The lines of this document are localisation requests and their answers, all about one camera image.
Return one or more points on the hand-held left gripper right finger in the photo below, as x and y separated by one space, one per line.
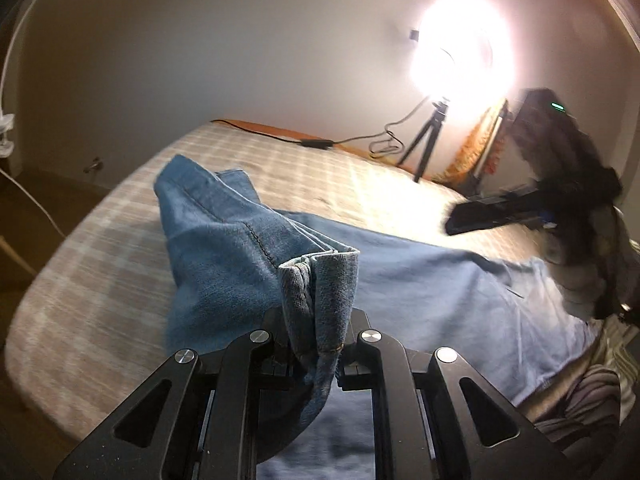
380 360

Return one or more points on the yellow patterned cloth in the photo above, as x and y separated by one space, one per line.
470 150

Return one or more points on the wooden bed frame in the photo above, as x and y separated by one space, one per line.
260 127

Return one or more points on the person's right forearm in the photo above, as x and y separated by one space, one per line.
585 270

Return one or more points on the small black tripod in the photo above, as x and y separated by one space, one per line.
430 135

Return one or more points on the beige plaid blanket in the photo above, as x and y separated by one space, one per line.
100 260

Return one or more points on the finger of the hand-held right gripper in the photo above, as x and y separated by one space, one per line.
490 212

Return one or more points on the blue denim pants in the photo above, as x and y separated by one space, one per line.
225 250

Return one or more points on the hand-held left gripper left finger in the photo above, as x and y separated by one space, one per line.
250 355

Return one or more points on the person's striped clothing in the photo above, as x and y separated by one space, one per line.
590 385

